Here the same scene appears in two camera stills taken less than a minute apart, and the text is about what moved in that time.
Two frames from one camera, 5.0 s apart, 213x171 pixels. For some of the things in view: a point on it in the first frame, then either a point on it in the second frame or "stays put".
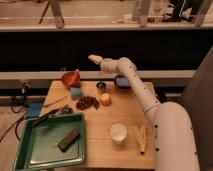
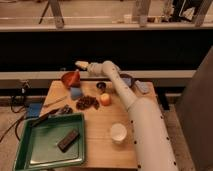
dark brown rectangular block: (68, 141) stays put
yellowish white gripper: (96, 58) to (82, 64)
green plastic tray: (38, 148) stays put
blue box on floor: (33, 109) stays put
